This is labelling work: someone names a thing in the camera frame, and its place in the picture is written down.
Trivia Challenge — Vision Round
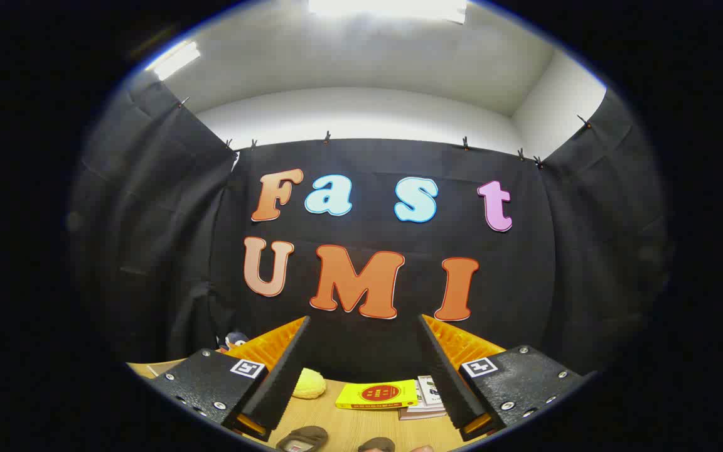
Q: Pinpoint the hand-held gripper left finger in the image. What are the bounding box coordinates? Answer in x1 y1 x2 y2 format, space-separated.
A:
148 316 311 442

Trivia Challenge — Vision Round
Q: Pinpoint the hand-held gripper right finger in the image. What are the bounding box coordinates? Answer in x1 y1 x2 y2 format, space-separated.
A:
419 314 596 442

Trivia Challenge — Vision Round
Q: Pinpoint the white illustrated cover book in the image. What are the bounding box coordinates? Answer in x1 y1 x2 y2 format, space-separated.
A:
417 375 445 404

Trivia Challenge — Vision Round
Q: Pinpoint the yellow plush bread toy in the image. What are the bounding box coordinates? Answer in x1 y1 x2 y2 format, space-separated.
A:
291 369 327 400

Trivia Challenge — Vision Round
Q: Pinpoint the penguin plush toy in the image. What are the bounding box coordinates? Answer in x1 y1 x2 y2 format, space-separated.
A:
217 331 249 352

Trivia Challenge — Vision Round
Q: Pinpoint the yellow book with red circle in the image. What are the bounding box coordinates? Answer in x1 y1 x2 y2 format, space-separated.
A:
335 379 419 410

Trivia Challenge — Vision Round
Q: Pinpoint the black backdrop cloth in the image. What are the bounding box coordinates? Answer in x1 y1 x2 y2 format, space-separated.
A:
67 78 673 384

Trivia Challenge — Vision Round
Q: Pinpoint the row of black cloth clips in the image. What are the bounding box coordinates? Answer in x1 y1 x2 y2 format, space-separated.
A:
176 97 591 170

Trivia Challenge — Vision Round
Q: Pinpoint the small ceiling light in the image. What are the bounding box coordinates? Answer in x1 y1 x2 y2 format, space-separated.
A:
146 41 201 81

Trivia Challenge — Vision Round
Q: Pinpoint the large ceiling light panel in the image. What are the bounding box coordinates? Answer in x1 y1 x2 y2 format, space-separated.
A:
308 0 468 24

